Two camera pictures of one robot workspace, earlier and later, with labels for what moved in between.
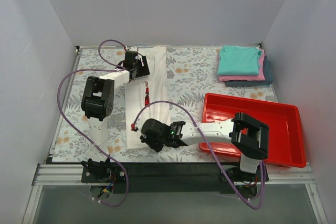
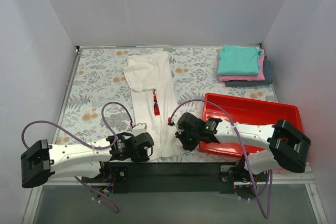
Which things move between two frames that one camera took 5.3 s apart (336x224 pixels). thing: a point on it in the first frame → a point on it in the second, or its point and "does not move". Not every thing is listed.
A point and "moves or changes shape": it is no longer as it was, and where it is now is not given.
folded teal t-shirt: (239, 60) does not move
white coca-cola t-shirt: (147, 97) moves or changes shape
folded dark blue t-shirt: (268, 81) does not move
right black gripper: (151, 142) → (184, 128)
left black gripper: (143, 66) → (144, 141)
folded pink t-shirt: (261, 77) does not move
